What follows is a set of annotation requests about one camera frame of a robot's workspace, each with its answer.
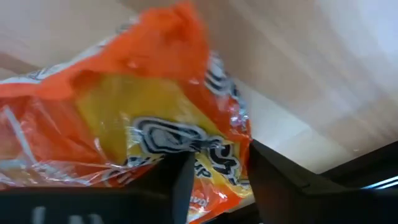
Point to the orange Maruchan ramen pack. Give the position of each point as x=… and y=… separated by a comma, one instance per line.
x=155, y=46

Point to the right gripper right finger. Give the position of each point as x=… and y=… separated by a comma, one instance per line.
x=273, y=186

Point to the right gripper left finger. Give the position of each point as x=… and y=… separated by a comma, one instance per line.
x=182, y=180

